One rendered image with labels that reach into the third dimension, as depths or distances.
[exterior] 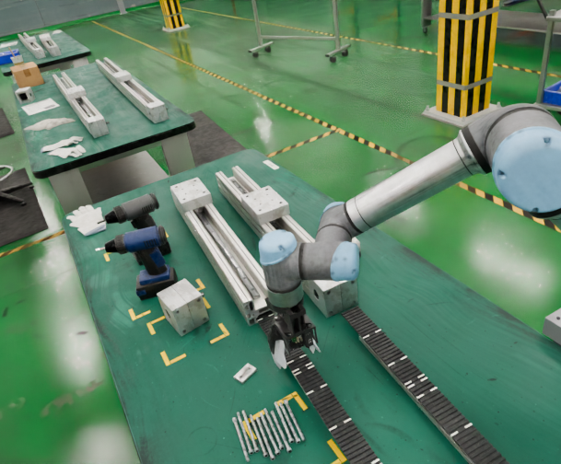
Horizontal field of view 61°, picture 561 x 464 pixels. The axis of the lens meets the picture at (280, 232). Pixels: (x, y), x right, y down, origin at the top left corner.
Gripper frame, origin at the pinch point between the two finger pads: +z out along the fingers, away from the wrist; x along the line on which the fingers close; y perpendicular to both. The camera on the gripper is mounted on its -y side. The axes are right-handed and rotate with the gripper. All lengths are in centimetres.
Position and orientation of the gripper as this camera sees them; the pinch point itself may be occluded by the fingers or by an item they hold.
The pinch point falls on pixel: (294, 355)
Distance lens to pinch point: 117.9
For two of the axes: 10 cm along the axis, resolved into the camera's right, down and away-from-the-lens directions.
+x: 9.0, -3.5, 2.8
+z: 1.5, 8.3, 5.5
